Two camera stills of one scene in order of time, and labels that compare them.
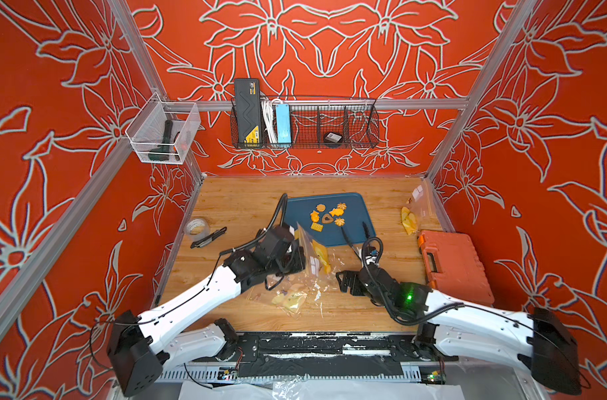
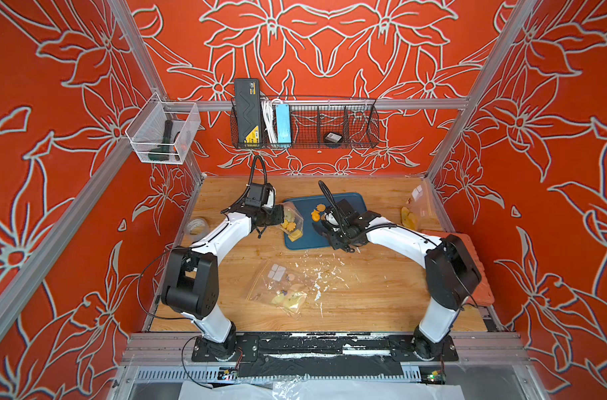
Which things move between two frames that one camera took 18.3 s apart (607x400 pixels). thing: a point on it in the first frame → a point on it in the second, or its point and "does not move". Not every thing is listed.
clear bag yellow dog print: (420, 212) does not move
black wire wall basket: (324, 124) does not move
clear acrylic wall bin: (163, 132) does not move
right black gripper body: (358, 288) → (338, 238)
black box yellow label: (248, 111) does not move
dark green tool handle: (163, 148) does not move
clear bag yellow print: (315, 255) → (293, 224)
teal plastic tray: (326, 215) does not move
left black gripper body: (293, 262) → (272, 216)
